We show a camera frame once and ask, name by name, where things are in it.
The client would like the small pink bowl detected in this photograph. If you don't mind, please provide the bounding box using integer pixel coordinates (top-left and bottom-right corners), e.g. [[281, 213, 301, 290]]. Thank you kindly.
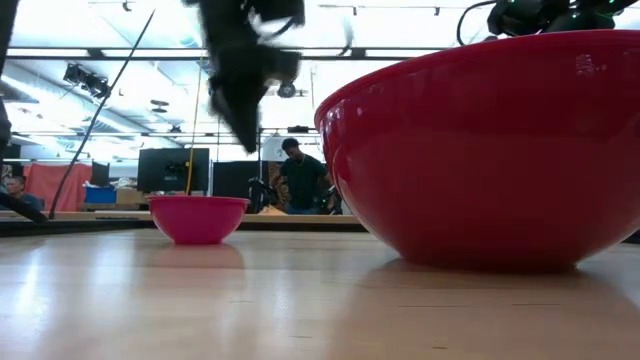
[[145, 194, 251, 246]]

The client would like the large red bowl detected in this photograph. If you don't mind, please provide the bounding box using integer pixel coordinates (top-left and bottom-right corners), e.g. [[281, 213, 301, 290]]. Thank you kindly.
[[313, 28, 640, 274]]

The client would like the cardboard box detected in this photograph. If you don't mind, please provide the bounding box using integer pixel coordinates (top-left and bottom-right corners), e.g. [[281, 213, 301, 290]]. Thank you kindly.
[[115, 186, 147, 206]]

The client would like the black computer monitor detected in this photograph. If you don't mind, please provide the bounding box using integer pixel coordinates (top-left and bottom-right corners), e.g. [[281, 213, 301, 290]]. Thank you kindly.
[[137, 147, 211, 195]]

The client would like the black slanted bar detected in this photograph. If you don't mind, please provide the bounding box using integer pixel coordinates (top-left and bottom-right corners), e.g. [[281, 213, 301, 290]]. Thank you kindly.
[[0, 191, 50, 225]]

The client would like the blue storage bin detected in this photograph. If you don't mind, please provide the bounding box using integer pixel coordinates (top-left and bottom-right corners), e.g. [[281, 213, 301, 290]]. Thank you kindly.
[[83, 185, 118, 205]]

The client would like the seated person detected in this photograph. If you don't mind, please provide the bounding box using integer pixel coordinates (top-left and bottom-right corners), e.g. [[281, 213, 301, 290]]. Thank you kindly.
[[1, 174, 45, 212]]

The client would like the orange curtain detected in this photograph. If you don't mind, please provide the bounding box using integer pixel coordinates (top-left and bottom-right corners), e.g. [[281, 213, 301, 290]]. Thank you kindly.
[[23, 162, 95, 213]]

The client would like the standing person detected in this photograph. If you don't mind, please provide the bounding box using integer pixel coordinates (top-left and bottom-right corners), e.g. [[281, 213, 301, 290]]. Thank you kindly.
[[269, 136, 335, 216]]

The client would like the black ceiling rail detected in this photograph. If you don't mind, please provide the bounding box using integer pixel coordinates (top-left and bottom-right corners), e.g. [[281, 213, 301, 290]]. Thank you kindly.
[[5, 46, 446, 62]]

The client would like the yellow hanging cord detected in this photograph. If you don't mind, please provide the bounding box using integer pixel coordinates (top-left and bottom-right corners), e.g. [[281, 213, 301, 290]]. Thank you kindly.
[[185, 55, 205, 197]]

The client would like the small black monitor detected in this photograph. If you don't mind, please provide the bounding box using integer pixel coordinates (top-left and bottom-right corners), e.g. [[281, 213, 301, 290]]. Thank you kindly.
[[90, 160, 111, 188]]

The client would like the dark partition panel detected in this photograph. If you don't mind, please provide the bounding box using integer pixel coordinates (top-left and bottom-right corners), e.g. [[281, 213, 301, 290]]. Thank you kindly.
[[212, 159, 262, 200]]

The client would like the black ceiling spotlight fixture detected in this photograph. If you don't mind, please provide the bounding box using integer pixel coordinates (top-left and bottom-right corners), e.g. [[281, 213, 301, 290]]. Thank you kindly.
[[62, 62, 112, 100]]

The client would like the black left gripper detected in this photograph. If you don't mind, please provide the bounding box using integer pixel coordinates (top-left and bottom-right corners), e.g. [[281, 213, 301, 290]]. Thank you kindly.
[[198, 0, 307, 155]]

